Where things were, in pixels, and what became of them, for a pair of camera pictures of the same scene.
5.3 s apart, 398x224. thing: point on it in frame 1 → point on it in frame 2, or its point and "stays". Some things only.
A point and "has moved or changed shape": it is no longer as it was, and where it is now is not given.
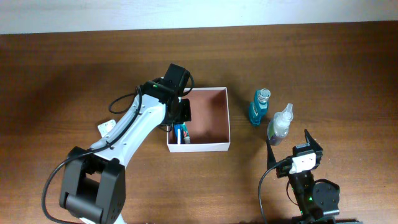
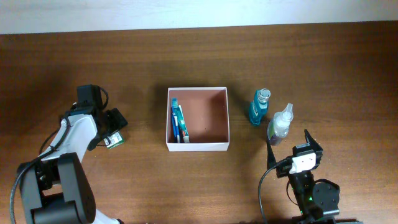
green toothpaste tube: x=184 y=129 stays
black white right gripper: x=283 y=168 stays
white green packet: x=104 y=127 has moved or changed shape
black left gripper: x=186 y=114 → x=117 y=119
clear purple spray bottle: x=278 y=126 stays
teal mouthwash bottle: x=260 y=106 stays
